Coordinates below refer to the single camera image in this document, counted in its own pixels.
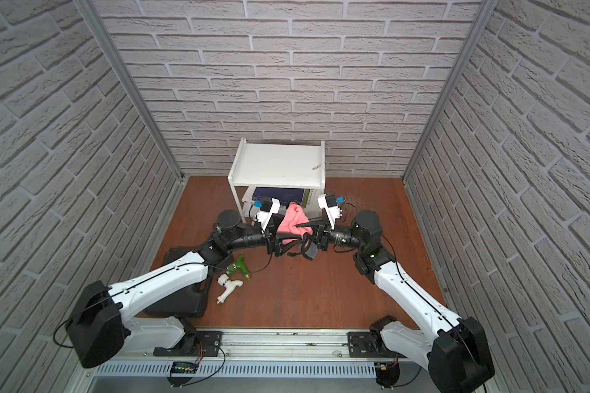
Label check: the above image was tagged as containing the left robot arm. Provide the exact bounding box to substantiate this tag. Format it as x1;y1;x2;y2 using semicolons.
62;210;297;368

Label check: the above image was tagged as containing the dark blue book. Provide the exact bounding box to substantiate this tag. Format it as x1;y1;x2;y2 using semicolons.
252;188;305;206

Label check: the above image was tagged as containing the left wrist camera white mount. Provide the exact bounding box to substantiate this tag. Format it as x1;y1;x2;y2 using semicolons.
254;198;280;231

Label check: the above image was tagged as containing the black plastic tool case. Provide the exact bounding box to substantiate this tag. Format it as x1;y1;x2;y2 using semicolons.
144;269;214;319

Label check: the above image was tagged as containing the pink and grey cloth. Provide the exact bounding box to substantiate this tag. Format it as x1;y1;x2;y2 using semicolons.
275;202;318;260

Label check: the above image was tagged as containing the small green circuit board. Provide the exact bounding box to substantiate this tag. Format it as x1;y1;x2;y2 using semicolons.
170;361;199;376

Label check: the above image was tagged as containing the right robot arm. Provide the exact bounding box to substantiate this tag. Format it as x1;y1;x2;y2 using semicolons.
308;211;496;392

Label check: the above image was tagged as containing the round black connector puck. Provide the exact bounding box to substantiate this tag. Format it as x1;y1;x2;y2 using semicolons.
375;363;400;389

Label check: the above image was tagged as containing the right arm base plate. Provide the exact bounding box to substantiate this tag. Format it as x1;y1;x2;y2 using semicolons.
347;331;396;359

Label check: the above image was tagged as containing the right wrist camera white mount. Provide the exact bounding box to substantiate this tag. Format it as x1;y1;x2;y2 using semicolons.
317;194;344;229

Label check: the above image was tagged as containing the aluminium front rail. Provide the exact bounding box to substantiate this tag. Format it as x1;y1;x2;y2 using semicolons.
78;327;488;365

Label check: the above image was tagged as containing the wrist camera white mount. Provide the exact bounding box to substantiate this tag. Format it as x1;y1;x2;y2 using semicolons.
317;194;344;229
254;198;280;231

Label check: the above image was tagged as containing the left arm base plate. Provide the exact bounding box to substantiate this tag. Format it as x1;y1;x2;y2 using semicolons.
153;330;223;358

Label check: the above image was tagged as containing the white two-tier bookshelf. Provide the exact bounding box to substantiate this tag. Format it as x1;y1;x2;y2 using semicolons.
227;138;326;219

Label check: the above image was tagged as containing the green toy drill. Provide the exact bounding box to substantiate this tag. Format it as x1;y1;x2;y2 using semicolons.
226;255;252;280

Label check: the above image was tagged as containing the white plastic faucet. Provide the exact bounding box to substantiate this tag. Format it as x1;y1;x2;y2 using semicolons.
216;273;244;305

